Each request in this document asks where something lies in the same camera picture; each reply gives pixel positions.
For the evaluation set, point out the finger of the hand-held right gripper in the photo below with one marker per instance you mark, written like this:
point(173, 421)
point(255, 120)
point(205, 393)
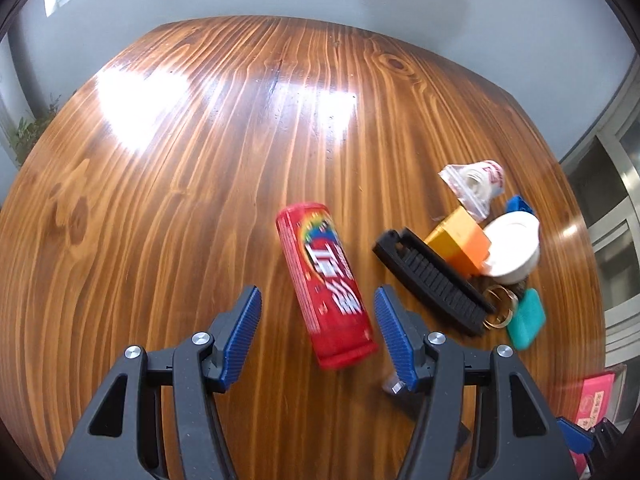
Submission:
point(607, 442)
point(575, 435)

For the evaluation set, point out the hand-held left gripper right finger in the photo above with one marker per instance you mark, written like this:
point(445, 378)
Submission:
point(397, 345)

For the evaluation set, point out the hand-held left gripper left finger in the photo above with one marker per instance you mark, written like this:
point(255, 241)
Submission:
point(240, 340)

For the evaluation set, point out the pink cardboard box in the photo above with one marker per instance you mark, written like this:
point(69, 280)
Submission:
point(595, 395)

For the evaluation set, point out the red printed can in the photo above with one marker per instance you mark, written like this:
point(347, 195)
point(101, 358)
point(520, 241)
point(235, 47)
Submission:
point(325, 280)

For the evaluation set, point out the bagged white tape roll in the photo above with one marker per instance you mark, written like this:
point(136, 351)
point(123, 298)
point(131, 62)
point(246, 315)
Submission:
point(475, 182)

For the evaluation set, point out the blue toy block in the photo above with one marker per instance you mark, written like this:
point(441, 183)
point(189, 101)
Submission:
point(519, 205)

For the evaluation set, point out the black brush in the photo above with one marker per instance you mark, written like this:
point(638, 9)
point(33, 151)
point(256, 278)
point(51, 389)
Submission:
point(430, 277)

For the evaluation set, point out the amber clear tape roll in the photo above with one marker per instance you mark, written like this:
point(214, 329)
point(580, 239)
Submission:
point(500, 307)

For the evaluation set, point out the orange small box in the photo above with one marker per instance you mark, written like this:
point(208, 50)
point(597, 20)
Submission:
point(457, 242)

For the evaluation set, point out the teal soap box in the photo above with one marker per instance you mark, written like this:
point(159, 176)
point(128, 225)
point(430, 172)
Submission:
point(527, 317)

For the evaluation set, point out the white round bowl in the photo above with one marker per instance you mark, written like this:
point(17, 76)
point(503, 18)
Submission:
point(515, 247)

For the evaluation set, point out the wooden desk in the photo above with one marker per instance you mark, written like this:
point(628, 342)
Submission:
point(175, 185)

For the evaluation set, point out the grey shelf cabinet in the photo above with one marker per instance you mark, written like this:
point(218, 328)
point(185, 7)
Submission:
point(615, 200)

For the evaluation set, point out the green potted plant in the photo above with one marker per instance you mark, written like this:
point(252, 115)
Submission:
point(30, 130)

